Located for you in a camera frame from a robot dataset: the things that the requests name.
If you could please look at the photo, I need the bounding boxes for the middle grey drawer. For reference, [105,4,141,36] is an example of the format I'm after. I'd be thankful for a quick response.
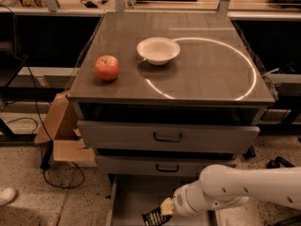
[95,155,237,177]

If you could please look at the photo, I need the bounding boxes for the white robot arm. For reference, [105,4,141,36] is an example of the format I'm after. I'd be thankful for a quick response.
[160,165,301,217]

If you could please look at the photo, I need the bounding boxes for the grey drawer cabinet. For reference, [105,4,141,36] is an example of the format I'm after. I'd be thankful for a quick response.
[67,10,277,181]

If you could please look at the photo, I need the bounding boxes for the brown cardboard box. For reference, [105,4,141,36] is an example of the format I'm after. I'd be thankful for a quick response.
[34,91,96,167]

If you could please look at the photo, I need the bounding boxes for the top grey drawer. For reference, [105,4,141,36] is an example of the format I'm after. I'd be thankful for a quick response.
[77,121,260,154]

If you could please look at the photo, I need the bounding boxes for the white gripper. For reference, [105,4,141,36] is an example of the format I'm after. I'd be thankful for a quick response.
[160,181,207,217]

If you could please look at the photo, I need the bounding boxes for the black floor cable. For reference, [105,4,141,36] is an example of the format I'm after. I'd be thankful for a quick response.
[0,4,86,189]

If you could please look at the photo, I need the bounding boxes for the black rxbar chocolate bar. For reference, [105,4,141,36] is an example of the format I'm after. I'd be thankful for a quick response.
[142,207,171,226]

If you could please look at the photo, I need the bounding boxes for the white bowl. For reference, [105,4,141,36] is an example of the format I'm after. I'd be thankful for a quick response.
[136,37,181,66]

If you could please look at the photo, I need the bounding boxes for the bottom grey open drawer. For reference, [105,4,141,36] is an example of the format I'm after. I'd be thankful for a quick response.
[105,175,218,226]

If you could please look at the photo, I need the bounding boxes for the red apple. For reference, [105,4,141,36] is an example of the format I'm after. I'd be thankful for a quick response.
[94,55,120,81]

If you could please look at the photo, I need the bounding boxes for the black office chair base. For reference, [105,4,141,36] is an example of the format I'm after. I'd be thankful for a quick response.
[243,147,301,226]

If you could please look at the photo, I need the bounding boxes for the white shoe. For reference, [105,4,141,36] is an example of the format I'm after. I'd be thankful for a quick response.
[0,187,17,206]

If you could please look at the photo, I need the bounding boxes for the background workbench shelf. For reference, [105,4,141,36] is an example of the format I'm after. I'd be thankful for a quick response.
[0,0,301,21]

